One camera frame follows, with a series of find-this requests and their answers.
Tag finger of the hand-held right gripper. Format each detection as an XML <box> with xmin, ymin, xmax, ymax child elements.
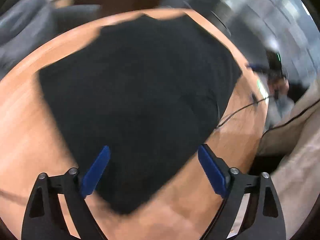
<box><xmin>246</xmin><ymin>63</ymin><xmax>266</xmax><ymax>73</ymax></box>

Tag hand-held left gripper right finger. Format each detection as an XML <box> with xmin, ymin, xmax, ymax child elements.
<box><xmin>197</xmin><ymin>144</ymin><xmax>287</xmax><ymax>240</ymax></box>

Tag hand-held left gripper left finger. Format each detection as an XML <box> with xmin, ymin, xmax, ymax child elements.
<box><xmin>21</xmin><ymin>145</ymin><xmax>111</xmax><ymax>240</ymax></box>

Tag black fleece jacket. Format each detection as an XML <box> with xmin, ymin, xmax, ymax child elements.
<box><xmin>37</xmin><ymin>14</ymin><xmax>243</xmax><ymax>215</ymax></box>

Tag person's beige pants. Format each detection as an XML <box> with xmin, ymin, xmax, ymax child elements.
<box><xmin>232</xmin><ymin>79</ymin><xmax>320</xmax><ymax>240</ymax></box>

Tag dark brown chair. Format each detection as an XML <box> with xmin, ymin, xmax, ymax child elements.
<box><xmin>74</xmin><ymin>0</ymin><xmax>173</xmax><ymax>19</ymax></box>

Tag grey leather armchair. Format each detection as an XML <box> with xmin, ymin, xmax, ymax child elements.
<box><xmin>0</xmin><ymin>0</ymin><xmax>102</xmax><ymax>70</ymax></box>

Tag black cable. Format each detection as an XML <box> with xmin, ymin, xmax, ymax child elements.
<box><xmin>215</xmin><ymin>95</ymin><xmax>270</xmax><ymax>128</ymax></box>

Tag black chair with metal frame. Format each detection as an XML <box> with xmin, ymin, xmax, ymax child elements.
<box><xmin>209</xmin><ymin>9</ymin><xmax>232</xmax><ymax>34</ymax></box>

